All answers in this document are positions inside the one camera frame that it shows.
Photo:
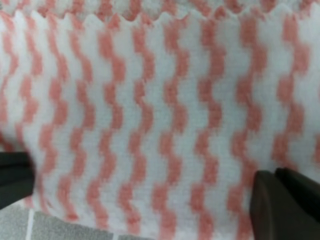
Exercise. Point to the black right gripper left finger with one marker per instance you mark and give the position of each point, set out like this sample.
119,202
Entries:
17,177

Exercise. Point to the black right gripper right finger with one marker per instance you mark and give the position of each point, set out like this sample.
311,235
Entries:
285,205

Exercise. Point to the pink white wavy striped towel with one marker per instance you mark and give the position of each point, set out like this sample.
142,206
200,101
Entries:
150,117

